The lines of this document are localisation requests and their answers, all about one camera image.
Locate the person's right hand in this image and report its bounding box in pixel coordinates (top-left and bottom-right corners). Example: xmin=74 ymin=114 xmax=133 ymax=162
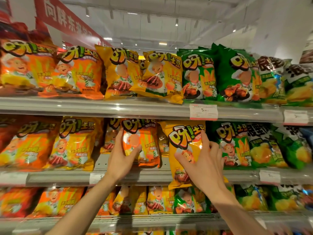
xmin=174 ymin=130 xmax=233 ymax=201

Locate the person's left hand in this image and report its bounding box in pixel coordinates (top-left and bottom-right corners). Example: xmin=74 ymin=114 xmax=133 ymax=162
xmin=106 ymin=128 xmax=142 ymax=184

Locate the orange snack packet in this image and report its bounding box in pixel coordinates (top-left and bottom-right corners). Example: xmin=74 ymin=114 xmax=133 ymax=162
xmin=121 ymin=118 xmax=161 ymax=168
xmin=84 ymin=187 xmax=117 ymax=216
xmin=0 ymin=39 xmax=58 ymax=96
xmin=28 ymin=187 xmax=85 ymax=217
xmin=0 ymin=116 xmax=62 ymax=171
xmin=39 ymin=46 xmax=105 ymax=100

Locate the yellow snack packet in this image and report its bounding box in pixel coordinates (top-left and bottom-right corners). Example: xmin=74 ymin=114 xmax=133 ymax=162
xmin=146 ymin=186 xmax=176 ymax=215
xmin=157 ymin=125 xmax=170 ymax=157
xmin=111 ymin=186 xmax=149 ymax=216
xmin=100 ymin=117 xmax=123 ymax=154
xmin=130 ymin=51 xmax=184 ymax=105
xmin=159 ymin=120 xmax=229 ymax=190
xmin=95 ymin=45 xmax=143 ymax=100
xmin=47 ymin=117 xmax=104 ymax=171

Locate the person's left forearm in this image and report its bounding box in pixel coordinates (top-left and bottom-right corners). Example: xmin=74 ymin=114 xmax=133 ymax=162
xmin=45 ymin=176 xmax=126 ymax=235

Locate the person's right forearm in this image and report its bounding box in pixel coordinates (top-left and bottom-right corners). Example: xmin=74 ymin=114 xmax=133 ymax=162
xmin=208 ymin=192 xmax=272 ymax=235

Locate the grey metal shelf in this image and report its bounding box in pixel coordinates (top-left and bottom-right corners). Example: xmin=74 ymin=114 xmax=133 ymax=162
xmin=0 ymin=154 xmax=313 ymax=188
xmin=0 ymin=96 xmax=313 ymax=127
xmin=0 ymin=210 xmax=313 ymax=235

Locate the green snack packet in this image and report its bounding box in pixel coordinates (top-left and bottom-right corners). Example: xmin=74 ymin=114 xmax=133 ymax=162
xmin=211 ymin=43 xmax=262 ymax=103
xmin=177 ymin=48 xmax=218 ymax=101
xmin=173 ymin=187 xmax=212 ymax=215
xmin=206 ymin=121 xmax=253 ymax=170

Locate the white price tag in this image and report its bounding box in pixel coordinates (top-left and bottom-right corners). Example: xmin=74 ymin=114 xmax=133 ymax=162
xmin=89 ymin=172 xmax=106 ymax=185
xmin=0 ymin=171 xmax=29 ymax=186
xmin=259 ymin=170 xmax=281 ymax=186
xmin=283 ymin=110 xmax=309 ymax=126
xmin=189 ymin=104 xmax=218 ymax=121

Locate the green potato chip packet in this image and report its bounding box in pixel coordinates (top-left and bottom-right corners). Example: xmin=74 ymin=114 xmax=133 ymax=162
xmin=266 ymin=184 xmax=306 ymax=211
xmin=271 ymin=124 xmax=313 ymax=170
xmin=234 ymin=184 xmax=268 ymax=211
xmin=256 ymin=56 xmax=292 ymax=105
xmin=246 ymin=122 xmax=289 ymax=169
xmin=283 ymin=64 xmax=313 ymax=107

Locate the red snack packet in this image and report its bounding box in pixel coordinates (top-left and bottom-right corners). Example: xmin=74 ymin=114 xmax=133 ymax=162
xmin=0 ymin=187 xmax=41 ymax=219
xmin=0 ymin=21 xmax=53 ymax=45
xmin=0 ymin=115 xmax=25 ymax=154

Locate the red hanging banner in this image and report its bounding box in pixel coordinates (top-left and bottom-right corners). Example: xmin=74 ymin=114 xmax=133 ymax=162
xmin=34 ymin=0 xmax=112 ymax=47

